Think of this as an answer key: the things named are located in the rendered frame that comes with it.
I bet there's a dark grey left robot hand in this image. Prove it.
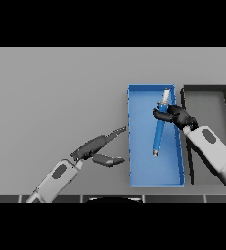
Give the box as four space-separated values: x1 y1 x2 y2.
69 126 127 168

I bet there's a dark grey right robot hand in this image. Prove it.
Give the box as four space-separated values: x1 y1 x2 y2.
152 101 199 132

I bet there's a blue pipe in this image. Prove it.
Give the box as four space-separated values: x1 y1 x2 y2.
152 87 171 158

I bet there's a dark grey bin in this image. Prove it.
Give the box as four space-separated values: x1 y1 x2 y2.
180 84 226 186

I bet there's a blue bin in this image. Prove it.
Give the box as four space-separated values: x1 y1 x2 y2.
127 83 186 188

